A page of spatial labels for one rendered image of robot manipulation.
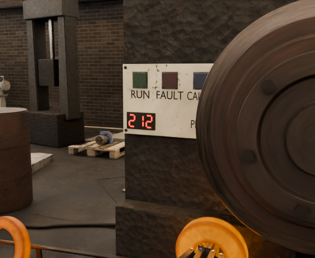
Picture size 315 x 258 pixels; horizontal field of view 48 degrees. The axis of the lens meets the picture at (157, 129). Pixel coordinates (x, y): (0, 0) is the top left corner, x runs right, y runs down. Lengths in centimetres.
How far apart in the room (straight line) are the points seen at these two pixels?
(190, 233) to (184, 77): 36
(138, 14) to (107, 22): 697
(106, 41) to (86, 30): 54
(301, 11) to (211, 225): 45
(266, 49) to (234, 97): 10
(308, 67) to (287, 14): 13
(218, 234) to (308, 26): 44
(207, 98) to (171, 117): 19
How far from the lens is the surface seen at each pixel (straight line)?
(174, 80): 86
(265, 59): 65
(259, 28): 70
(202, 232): 80
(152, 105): 89
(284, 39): 67
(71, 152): 547
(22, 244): 114
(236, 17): 86
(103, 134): 536
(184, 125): 87
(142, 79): 89
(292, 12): 69
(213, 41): 87
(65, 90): 596
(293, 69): 60
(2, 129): 325
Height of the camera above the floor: 122
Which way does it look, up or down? 9 degrees down
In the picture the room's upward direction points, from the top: straight up
